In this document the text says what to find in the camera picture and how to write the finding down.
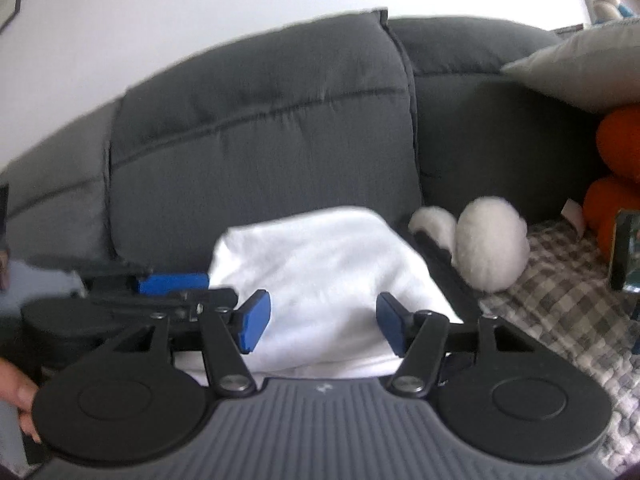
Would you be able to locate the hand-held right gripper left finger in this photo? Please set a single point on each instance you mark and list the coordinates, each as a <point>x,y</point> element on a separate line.
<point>255,322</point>

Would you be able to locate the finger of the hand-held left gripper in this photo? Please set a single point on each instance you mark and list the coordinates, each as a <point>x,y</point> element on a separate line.
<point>215,297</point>
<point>175,284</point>

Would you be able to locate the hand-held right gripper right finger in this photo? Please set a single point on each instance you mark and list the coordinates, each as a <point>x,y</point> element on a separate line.
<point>390,322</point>

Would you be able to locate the white printed sweatshirt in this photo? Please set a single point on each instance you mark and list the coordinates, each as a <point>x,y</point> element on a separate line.
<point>320,270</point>

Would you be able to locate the person's left hand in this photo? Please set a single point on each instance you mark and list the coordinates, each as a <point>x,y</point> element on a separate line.
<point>17,390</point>

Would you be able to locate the light grey cloth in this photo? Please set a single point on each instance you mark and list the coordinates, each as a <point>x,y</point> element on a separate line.
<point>45,277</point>

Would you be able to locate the grey sofa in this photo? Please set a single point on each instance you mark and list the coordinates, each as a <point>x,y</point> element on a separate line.
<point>250,135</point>

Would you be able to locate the grey checked quilt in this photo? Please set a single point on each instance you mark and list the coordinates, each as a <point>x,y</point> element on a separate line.
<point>565,285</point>

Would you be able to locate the smartphone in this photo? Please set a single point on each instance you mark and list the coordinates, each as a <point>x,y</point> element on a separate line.
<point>625,250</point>

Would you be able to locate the orange flower cushion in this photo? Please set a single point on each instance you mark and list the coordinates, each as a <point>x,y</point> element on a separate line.
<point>620,135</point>

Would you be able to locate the white pillow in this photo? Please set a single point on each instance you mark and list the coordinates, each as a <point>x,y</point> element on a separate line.
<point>585,65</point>

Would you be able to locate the blue white plush toy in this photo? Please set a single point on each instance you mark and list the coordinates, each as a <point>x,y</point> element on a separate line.
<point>612,5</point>

